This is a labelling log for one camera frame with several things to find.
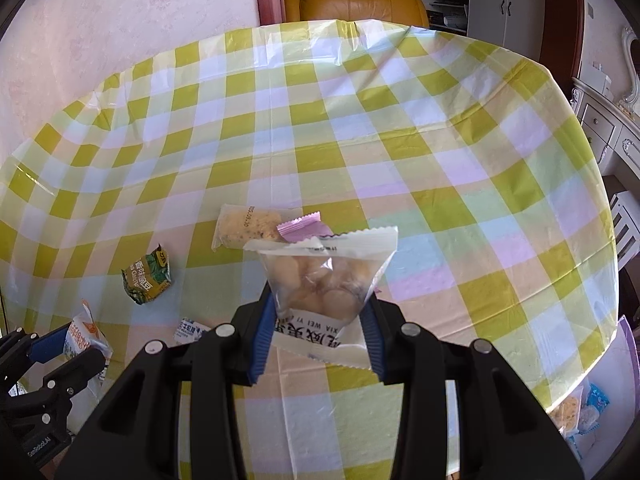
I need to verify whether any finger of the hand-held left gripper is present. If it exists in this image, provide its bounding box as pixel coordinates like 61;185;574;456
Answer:
0;322;71;381
10;348;107;429

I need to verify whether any white orange snack packet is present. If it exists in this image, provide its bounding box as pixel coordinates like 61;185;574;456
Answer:
64;300;113;381

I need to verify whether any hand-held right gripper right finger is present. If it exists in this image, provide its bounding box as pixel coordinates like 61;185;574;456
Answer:
361;295;586;480

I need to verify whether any small white blue packet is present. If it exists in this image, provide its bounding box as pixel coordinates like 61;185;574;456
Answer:
173;316;212;345

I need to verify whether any white storage box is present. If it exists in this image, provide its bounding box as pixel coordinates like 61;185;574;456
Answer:
545;315;638;480

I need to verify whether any clear round cookie packet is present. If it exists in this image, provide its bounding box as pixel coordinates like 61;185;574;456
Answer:
242;226;399;372

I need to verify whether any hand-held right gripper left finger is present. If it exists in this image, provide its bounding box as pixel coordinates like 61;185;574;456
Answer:
55;290;276;480

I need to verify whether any green snack packet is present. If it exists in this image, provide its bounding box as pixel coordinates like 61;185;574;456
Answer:
121;243;172;306

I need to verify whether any pink snack packet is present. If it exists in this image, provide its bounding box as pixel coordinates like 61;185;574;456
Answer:
277;212;335;243

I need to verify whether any white ornate dresser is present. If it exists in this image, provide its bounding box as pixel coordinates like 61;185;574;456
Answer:
570;25;640;176

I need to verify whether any white chair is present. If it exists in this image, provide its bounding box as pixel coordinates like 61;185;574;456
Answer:
607;190;637;271

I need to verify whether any yellow leather armchair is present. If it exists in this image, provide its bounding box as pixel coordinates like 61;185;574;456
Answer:
284;0;431;28

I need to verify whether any yellow checked tablecloth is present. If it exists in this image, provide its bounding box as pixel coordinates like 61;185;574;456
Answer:
0;19;621;480

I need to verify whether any clear crumbly cracker packet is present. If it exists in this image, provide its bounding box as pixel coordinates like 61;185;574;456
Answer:
211;203;283;252
552;395;583;436

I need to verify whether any small white box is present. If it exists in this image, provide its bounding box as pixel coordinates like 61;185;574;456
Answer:
587;62;614;96

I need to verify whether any white wardrobe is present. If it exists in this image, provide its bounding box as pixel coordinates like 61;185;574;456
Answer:
467;0;546;51

